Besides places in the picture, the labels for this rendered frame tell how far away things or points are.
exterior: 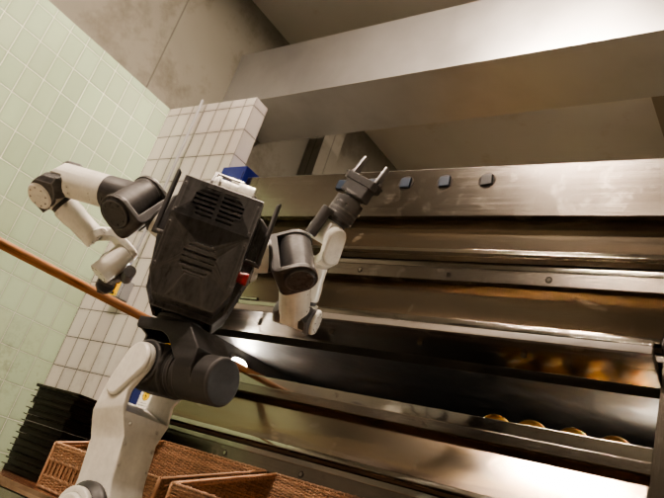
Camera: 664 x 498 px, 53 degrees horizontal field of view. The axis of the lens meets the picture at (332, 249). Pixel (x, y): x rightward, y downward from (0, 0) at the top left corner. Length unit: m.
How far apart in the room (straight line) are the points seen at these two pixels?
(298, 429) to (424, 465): 0.51
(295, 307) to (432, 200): 0.92
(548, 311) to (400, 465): 0.67
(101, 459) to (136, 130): 2.50
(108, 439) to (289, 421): 0.99
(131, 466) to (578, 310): 1.37
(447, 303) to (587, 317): 0.47
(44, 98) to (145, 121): 0.60
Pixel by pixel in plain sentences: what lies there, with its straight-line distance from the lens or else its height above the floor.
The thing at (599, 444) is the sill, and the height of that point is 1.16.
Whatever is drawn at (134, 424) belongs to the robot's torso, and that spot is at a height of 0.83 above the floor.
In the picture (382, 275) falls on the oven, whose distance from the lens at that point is 2.50.
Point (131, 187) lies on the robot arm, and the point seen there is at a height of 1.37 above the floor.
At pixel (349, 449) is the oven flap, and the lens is 2.32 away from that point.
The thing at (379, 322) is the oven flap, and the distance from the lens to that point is 2.24.
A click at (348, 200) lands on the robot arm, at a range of 1.94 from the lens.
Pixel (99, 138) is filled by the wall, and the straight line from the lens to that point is 3.71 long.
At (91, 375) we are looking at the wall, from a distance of 3.34.
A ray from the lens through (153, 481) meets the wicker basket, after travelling 2.12.
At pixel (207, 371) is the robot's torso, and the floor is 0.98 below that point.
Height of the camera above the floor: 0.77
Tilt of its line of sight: 21 degrees up
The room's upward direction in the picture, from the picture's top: 18 degrees clockwise
